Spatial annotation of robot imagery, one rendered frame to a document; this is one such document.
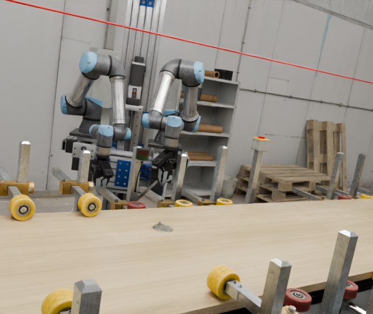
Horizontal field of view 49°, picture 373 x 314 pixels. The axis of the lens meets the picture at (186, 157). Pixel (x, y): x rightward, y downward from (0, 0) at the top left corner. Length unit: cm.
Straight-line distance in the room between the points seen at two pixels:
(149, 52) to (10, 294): 203
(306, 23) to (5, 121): 440
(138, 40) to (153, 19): 17
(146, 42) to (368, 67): 568
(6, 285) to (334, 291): 83
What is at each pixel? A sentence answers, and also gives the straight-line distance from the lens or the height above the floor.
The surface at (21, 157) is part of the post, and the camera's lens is 173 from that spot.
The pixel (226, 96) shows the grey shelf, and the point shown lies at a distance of 531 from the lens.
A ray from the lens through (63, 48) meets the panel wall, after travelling 450.
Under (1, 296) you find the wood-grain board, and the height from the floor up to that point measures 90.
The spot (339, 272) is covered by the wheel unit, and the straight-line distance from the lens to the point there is 114.
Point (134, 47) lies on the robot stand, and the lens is 286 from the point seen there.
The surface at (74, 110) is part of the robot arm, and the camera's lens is 264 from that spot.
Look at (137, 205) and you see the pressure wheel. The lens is 182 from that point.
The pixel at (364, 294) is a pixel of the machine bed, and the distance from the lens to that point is 178.
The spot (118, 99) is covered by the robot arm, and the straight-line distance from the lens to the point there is 232.
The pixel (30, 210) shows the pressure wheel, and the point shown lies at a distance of 156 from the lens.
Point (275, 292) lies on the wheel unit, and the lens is 97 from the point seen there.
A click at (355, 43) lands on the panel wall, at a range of 761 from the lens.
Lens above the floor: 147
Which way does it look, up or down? 10 degrees down
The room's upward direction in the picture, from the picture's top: 9 degrees clockwise
